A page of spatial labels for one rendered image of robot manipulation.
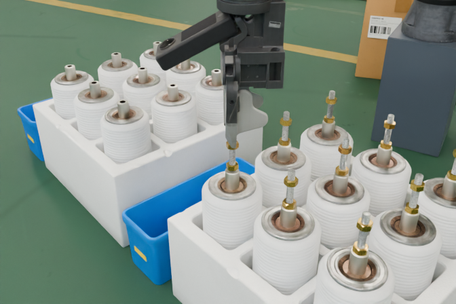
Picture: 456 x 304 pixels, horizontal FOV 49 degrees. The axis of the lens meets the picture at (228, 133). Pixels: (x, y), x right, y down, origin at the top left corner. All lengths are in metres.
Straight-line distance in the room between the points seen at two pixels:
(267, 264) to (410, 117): 0.77
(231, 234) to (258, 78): 0.26
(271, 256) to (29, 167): 0.82
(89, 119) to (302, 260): 0.57
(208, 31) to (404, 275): 0.42
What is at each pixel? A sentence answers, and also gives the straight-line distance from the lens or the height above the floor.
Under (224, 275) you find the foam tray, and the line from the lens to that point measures 0.77.
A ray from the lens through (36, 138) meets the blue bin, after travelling 1.35.
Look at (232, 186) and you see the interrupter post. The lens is 0.77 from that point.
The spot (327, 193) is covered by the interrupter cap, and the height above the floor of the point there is 0.25.
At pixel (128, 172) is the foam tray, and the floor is 0.17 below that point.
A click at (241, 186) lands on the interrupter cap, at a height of 0.25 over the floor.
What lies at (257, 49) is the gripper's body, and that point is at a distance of 0.66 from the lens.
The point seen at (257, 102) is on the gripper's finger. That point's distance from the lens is 0.75.
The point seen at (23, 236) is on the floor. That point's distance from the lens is 1.16.
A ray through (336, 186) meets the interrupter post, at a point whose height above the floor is 0.26.
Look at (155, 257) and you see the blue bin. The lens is 0.93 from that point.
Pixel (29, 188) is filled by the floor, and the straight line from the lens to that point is 1.29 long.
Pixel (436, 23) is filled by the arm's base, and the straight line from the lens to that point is 1.32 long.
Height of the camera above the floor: 0.72
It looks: 30 degrees down
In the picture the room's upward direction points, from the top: straight up
